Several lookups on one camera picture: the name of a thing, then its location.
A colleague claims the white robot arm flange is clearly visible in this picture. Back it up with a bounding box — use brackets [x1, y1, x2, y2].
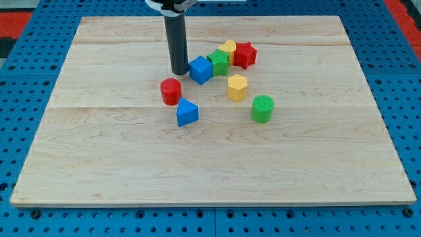
[145, 0, 197, 17]

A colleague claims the blue cube block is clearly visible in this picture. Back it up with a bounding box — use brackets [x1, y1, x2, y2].
[189, 56, 212, 85]

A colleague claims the blue triangle block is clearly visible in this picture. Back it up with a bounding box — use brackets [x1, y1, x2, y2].
[176, 97, 199, 127]

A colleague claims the yellow hexagon block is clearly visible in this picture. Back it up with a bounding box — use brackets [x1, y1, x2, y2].
[227, 74, 248, 101]

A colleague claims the red cylinder block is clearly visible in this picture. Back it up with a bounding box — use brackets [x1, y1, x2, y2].
[160, 78, 182, 106]

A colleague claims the green cylinder block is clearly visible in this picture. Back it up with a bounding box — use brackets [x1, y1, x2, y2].
[251, 95, 274, 123]

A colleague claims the green star block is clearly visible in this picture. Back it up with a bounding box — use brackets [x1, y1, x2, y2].
[207, 49, 230, 76]

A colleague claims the red star block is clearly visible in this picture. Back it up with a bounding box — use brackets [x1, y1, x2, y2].
[233, 42, 257, 70]

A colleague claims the yellow heart block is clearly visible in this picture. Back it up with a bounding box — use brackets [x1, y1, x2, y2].
[218, 39, 237, 65]

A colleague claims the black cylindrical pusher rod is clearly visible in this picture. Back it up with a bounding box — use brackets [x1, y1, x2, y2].
[164, 13, 189, 75]

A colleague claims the light wooden board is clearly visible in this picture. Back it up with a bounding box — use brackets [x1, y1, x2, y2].
[10, 16, 416, 207]

